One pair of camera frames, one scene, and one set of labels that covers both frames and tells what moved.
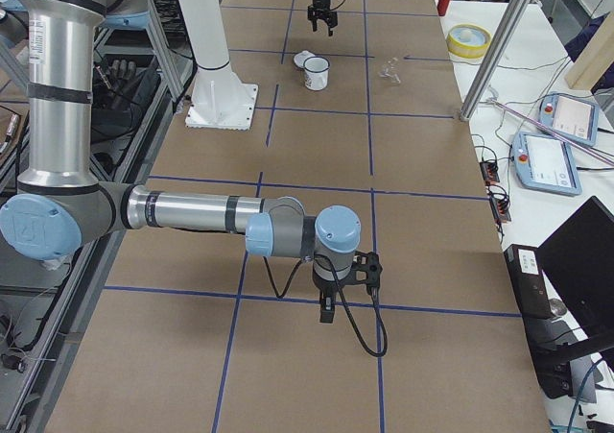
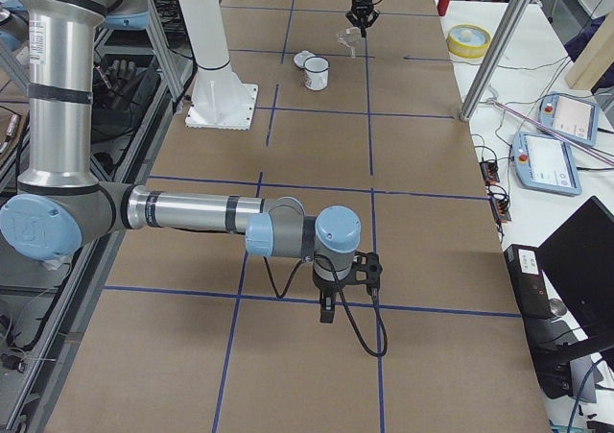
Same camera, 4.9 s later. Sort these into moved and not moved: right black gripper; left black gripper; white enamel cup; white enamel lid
Moved: right black gripper
Not moved: left black gripper; white enamel cup; white enamel lid
